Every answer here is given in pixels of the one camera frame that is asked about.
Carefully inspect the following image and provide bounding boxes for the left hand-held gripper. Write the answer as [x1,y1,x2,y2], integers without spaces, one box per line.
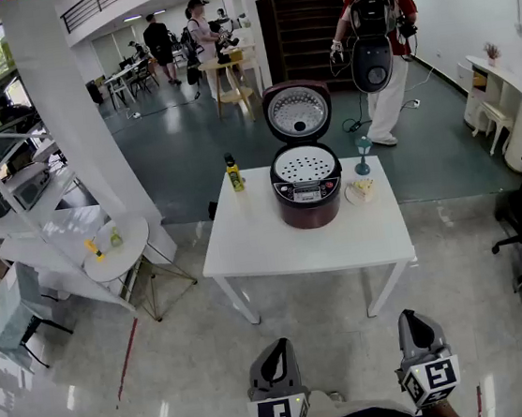
[239,335,314,417]

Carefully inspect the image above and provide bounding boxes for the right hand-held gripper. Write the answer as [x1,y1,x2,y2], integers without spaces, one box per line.
[388,303,465,412]

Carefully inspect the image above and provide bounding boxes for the white perforated steamer tray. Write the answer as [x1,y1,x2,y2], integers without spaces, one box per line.
[271,142,339,184]

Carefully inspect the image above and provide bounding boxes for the person's right forearm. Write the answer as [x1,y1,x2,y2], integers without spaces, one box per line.
[419,397,465,417]

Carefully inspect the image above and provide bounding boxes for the person's beige trousers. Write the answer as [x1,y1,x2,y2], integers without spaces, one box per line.
[297,376,425,417]

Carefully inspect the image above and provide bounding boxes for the white square table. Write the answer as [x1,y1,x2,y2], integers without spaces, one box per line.
[190,150,424,337]

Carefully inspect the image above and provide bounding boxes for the small white plate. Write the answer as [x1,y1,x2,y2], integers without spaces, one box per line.
[343,178,379,207]

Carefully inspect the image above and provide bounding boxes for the yellow cake slice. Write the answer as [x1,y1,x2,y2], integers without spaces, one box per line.
[350,177,378,203]

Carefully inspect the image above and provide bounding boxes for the maroon rice cooker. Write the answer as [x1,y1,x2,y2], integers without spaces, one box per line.
[258,75,350,234]

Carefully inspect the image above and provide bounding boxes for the teal lantern ornament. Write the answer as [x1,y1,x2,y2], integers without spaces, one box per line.
[350,135,378,177]

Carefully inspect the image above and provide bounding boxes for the round white side table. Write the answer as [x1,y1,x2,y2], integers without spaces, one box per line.
[78,210,203,331]

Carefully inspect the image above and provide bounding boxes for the yellow oil bottle black cap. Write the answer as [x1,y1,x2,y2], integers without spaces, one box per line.
[223,151,247,194]

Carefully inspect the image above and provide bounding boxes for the small yellow bottle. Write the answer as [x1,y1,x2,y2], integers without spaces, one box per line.
[82,237,107,265]

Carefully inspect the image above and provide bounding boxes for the white carved stool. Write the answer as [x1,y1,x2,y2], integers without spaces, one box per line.
[468,97,518,158]

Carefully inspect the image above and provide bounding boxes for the pale blue small table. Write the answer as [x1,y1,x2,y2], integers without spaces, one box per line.
[0,257,78,376]

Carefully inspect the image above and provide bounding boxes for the small potted dried plant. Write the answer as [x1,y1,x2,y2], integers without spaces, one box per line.
[482,40,503,68]

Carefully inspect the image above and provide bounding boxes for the silver toaster oven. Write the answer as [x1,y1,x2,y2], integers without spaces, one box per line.
[0,160,57,215]

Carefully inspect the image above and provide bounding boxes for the round wooden two-tier table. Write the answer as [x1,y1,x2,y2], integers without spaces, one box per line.
[197,54,259,127]

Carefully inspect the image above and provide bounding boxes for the black cabinet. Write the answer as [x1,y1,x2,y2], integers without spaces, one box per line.
[85,78,106,107]

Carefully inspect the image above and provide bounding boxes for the dark wooden staircase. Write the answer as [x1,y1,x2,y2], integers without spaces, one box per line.
[255,0,370,102]

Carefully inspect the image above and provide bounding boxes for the white long table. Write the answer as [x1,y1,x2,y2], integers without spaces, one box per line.
[101,58,155,111]

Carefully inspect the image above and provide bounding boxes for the black balcony railing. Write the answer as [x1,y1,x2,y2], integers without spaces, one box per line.
[58,0,224,35]

